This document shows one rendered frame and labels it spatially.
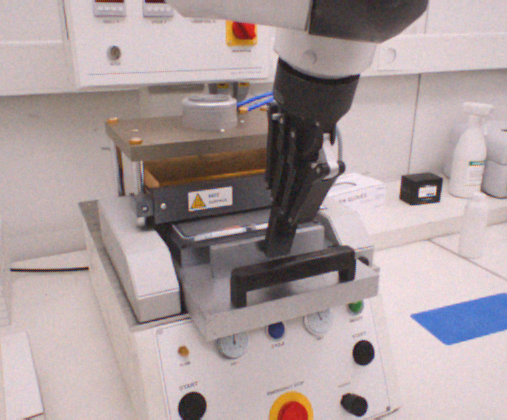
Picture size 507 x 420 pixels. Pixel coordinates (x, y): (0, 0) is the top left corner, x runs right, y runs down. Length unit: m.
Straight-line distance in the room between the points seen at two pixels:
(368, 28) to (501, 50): 1.41
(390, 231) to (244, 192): 0.60
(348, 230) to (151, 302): 0.28
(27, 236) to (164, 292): 0.70
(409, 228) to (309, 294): 0.70
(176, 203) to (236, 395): 0.25
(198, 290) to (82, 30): 0.44
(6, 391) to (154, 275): 0.23
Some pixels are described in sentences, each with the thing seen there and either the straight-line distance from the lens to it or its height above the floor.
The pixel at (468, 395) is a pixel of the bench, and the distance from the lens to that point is 0.83.
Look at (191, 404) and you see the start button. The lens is 0.62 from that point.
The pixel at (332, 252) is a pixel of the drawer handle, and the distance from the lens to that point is 0.57.
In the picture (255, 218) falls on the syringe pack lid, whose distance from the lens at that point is 0.67.
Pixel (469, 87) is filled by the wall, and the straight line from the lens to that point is 1.73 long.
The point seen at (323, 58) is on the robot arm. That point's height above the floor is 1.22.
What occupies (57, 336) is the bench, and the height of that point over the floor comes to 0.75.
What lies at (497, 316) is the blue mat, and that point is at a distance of 1.03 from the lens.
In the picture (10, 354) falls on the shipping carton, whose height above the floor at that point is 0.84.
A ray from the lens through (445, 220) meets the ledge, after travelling 1.32.
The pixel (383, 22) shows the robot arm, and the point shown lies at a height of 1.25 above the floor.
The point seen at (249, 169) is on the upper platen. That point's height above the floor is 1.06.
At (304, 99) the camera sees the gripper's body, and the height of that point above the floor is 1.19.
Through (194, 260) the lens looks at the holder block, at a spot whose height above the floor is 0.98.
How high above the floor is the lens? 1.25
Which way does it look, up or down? 21 degrees down
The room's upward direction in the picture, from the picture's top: straight up
